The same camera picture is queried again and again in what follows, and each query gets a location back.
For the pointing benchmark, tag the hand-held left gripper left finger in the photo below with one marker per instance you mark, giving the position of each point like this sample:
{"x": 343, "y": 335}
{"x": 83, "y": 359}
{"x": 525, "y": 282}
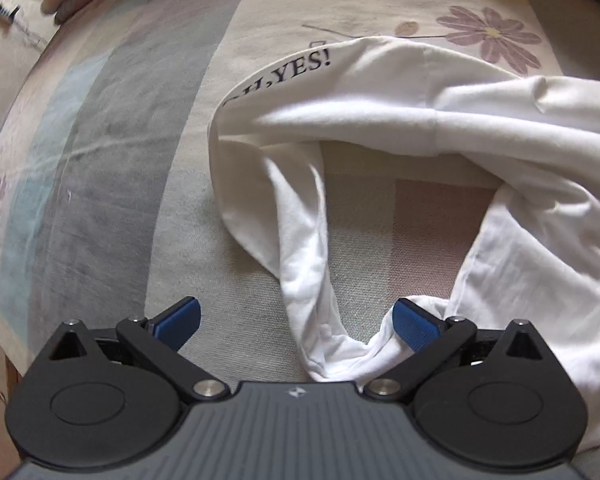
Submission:
{"x": 177, "y": 317}

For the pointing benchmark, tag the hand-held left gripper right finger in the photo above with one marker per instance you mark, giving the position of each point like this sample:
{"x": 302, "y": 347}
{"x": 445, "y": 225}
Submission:
{"x": 415, "y": 325}

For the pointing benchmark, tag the white printed t-shirt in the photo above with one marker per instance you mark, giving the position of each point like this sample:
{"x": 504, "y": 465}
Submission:
{"x": 380, "y": 95}

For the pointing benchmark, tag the power strip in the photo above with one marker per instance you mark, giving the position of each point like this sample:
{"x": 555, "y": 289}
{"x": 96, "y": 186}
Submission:
{"x": 7, "y": 10}

